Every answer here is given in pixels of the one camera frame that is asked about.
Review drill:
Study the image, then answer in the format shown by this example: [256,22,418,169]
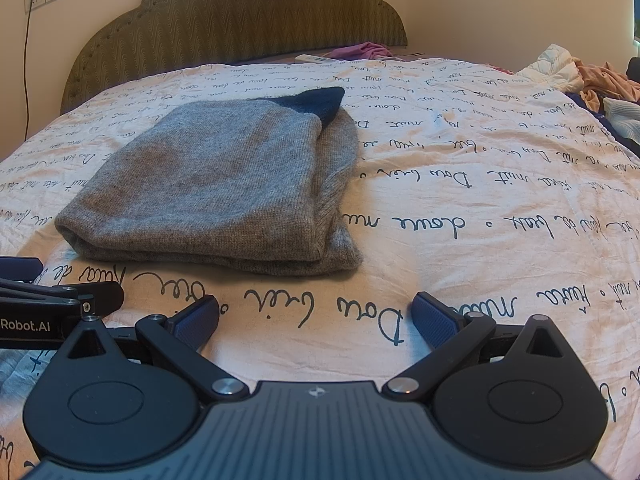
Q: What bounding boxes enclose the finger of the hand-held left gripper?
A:
[0,256,44,283]
[0,279,125,321]

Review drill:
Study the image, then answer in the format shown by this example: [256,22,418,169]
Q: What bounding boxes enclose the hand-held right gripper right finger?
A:
[382,292,567,404]

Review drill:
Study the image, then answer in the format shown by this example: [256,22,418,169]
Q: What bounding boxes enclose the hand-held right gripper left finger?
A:
[67,295,250,404]

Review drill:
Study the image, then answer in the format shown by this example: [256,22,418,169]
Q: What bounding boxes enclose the grey sweater with navy sleeves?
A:
[54,86,363,278]

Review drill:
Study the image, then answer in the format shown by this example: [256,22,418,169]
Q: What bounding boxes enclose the white script-printed blanket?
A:
[0,57,640,480]

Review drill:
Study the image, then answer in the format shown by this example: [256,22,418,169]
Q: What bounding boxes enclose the dark navy cloth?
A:
[577,89,640,153]

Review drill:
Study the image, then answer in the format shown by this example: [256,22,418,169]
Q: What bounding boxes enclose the purple cloth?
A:
[325,41,406,62]

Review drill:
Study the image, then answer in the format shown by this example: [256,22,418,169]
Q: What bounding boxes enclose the pale ribbed knit cloth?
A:
[602,98,640,143]

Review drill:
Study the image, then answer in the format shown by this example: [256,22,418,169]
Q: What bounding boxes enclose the white puffer jacket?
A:
[515,43,586,93]

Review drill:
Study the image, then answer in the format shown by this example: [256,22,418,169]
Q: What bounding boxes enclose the peach cloth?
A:
[572,57,640,106]

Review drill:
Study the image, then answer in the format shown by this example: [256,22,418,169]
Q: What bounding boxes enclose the olive green padded headboard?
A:
[60,0,408,116]

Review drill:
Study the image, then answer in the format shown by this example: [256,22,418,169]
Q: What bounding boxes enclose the black power cable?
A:
[22,0,39,141]

